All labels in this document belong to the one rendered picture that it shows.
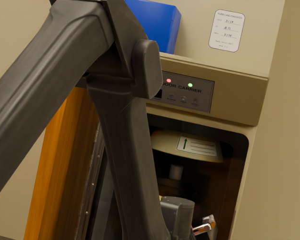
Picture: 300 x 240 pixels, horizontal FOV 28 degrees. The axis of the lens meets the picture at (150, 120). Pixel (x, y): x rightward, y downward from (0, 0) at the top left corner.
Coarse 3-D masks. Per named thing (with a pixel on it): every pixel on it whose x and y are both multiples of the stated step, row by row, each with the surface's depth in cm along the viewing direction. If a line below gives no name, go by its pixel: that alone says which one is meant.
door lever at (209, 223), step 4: (204, 220) 120; (208, 220) 119; (212, 220) 120; (204, 224) 115; (208, 224) 115; (212, 224) 120; (192, 228) 116; (196, 228) 115; (200, 228) 115; (204, 228) 115; (208, 228) 115; (212, 228) 120; (196, 232) 115; (200, 232) 115; (204, 232) 115
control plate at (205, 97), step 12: (168, 72) 113; (168, 84) 115; (180, 84) 114; (204, 84) 112; (168, 96) 117; (180, 96) 116; (192, 96) 116; (204, 96) 115; (192, 108) 118; (204, 108) 117
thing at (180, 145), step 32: (160, 128) 121; (192, 128) 120; (160, 160) 121; (192, 160) 120; (224, 160) 119; (96, 192) 124; (160, 192) 121; (192, 192) 120; (224, 192) 119; (96, 224) 124; (192, 224) 120; (224, 224) 119
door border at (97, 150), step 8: (96, 128) 123; (96, 144) 124; (104, 144) 123; (96, 152) 124; (96, 160) 124; (88, 168) 124; (96, 168) 124; (88, 176) 124; (96, 176) 124; (88, 184) 124; (96, 184) 124; (88, 192) 124; (88, 200) 124; (88, 208) 124; (80, 216) 124; (88, 216) 124; (80, 224) 124; (80, 232) 124
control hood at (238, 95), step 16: (176, 64) 111; (192, 64) 110; (208, 64) 109; (224, 80) 111; (240, 80) 110; (256, 80) 109; (224, 96) 113; (240, 96) 112; (256, 96) 111; (192, 112) 119; (224, 112) 117; (240, 112) 115; (256, 112) 114
